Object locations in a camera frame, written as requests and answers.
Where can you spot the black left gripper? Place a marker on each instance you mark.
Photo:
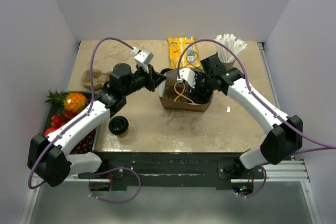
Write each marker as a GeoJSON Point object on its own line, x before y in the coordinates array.
{"type": "Point", "coordinates": [153, 77]}

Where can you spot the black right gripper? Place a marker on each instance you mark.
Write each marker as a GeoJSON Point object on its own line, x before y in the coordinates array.
{"type": "Point", "coordinates": [193, 93]}

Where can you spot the brown paper bag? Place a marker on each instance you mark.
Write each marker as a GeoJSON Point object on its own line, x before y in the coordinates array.
{"type": "Point", "coordinates": [172, 95]}

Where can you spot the black plastic cup lid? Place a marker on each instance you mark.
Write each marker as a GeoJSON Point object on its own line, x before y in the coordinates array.
{"type": "Point", "coordinates": [118, 125]}

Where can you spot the brown paper cup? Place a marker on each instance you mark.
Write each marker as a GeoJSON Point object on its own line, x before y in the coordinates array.
{"type": "Point", "coordinates": [124, 134]}

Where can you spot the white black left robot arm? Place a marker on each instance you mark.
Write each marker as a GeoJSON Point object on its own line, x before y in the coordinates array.
{"type": "Point", "coordinates": [50, 157]}

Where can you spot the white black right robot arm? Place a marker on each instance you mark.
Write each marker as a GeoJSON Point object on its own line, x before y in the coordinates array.
{"type": "Point", "coordinates": [282, 131]}

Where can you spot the grey straw holder cup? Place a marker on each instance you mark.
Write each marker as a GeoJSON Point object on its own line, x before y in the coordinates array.
{"type": "Point", "coordinates": [228, 65]}

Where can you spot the yellow snack bag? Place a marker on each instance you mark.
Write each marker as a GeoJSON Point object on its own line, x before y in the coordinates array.
{"type": "Point", "coordinates": [176, 47]}

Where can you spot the cardboard cup carrier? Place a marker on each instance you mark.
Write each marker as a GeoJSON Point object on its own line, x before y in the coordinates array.
{"type": "Point", "coordinates": [98, 78]}

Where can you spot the orange horned melon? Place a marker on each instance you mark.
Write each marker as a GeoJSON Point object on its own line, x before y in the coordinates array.
{"type": "Point", "coordinates": [74, 102]}

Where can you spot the green fruit tray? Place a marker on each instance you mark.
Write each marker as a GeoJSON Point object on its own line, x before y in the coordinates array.
{"type": "Point", "coordinates": [61, 108]}

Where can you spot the purple grapes bunch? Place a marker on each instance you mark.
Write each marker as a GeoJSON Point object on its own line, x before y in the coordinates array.
{"type": "Point", "coordinates": [85, 145]}

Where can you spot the small pineapple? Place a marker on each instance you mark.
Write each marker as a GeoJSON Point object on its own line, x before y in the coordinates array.
{"type": "Point", "coordinates": [55, 97]}

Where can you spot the red strawberries cluster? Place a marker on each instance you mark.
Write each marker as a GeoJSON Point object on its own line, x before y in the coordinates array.
{"type": "Point", "coordinates": [62, 118]}

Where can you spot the red apple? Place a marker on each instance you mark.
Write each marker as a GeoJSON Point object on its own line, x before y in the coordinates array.
{"type": "Point", "coordinates": [50, 130]}

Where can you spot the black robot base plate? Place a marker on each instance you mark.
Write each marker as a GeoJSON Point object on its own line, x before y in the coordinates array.
{"type": "Point", "coordinates": [160, 169]}

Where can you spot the aluminium frame rail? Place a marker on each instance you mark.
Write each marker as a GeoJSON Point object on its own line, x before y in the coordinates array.
{"type": "Point", "coordinates": [283, 195]}

